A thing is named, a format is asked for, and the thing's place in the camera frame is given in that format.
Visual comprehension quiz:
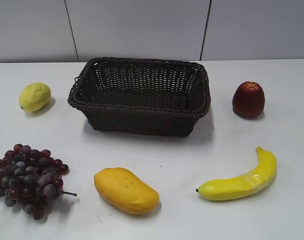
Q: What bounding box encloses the yellow lemon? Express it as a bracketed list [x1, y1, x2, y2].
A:
[19, 82, 51, 112]

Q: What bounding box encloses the purple grape bunch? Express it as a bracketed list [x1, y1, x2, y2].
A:
[0, 143, 77, 221]

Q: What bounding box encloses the yellow orange mango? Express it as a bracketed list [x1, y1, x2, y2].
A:
[94, 167, 160, 215]

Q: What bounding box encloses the red apple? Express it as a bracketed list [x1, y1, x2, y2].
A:
[232, 81, 265, 118]

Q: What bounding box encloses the yellow banana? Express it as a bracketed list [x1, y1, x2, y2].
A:
[196, 147, 277, 201]

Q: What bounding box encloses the dark wicker basket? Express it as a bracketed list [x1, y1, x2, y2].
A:
[67, 57, 211, 137]

